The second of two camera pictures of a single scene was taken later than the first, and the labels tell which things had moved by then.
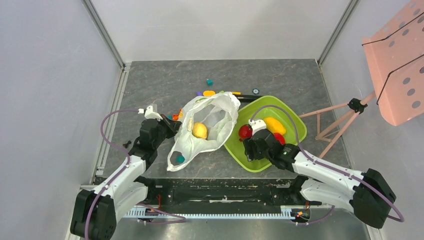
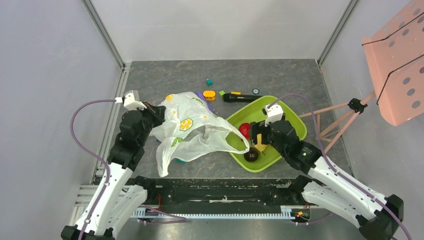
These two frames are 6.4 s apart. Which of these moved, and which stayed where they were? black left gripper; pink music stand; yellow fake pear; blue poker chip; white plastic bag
Moved: black left gripper; white plastic bag; yellow fake pear
Stayed: blue poker chip; pink music stand
